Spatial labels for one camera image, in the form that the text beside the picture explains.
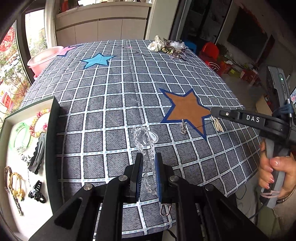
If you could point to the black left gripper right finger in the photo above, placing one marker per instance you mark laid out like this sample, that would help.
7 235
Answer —
161 179

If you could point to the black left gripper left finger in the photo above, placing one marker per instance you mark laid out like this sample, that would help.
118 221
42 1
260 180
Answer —
136 179

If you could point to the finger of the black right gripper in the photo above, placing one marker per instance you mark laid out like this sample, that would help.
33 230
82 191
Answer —
243 117

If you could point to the beige hair pins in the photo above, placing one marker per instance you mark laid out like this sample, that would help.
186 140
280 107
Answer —
217 125

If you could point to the black scalloped hair clip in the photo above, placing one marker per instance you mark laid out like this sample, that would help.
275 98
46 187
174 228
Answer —
36 159

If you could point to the black claw hair clip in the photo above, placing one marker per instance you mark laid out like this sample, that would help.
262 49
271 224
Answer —
36 194

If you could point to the green plastic bangle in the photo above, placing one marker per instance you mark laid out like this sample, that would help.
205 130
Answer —
20 138

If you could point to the white jewelry box tray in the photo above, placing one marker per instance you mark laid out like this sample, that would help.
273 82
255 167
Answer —
22 216

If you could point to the red gift boxes pile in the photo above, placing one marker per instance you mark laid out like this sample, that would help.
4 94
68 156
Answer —
246 74

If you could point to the grey checked tablecloth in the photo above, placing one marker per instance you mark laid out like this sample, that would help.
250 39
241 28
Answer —
102 105

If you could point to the brown star patch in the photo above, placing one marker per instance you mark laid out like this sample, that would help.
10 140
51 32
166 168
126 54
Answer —
187 107

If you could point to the red plastic chair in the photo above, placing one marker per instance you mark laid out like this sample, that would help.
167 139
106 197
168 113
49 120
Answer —
209 54

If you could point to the blue plastic stool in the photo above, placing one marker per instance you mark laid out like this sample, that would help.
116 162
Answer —
191 46

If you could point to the pile of fabric accessories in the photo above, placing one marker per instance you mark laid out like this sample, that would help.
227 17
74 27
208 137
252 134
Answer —
175 49

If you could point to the light blue star patch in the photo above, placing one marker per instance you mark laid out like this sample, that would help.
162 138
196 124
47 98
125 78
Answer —
98 59

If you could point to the pink plastic basin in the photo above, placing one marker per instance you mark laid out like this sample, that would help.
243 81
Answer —
42 60

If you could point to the white sideboard cabinet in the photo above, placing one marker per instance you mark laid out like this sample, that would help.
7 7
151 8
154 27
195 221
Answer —
101 22

